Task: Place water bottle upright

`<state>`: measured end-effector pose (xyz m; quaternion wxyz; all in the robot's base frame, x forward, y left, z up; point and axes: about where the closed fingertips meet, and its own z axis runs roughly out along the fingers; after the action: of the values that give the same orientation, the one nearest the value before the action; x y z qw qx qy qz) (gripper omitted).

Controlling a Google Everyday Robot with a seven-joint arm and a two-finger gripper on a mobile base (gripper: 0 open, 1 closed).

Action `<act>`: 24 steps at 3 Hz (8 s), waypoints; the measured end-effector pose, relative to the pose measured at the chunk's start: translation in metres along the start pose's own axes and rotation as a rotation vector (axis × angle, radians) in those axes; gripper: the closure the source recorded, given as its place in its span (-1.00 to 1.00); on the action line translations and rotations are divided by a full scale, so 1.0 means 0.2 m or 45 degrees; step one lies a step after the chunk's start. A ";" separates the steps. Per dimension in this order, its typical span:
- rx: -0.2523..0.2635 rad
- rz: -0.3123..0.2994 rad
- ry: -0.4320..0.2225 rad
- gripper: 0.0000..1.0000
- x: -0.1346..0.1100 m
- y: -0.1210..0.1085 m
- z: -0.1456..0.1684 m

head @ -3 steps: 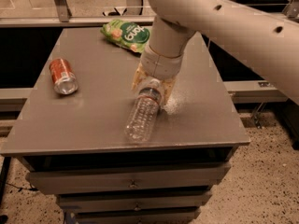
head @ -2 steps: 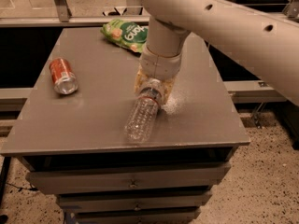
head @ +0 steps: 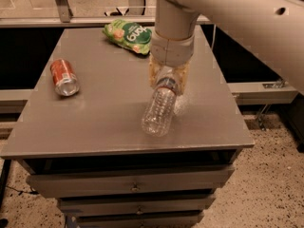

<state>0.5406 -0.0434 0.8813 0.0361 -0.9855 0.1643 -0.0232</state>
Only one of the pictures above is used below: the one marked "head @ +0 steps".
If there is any clear plastic water bottle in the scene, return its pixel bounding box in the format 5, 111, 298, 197
142, 76, 177, 137

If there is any green chip bag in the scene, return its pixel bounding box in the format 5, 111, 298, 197
103, 19, 152, 55

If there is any orange soda can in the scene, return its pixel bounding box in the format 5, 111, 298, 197
50, 59, 80, 97

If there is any grey drawer cabinet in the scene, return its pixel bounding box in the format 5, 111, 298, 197
1, 28, 254, 228

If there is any metal railing frame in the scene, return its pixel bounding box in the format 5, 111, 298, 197
0, 0, 212, 29

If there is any black floor cable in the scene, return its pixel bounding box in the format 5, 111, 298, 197
5, 184, 40, 197

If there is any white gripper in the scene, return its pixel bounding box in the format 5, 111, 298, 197
149, 31, 195, 95

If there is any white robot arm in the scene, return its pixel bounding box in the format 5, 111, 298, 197
150, 0, 304, 94

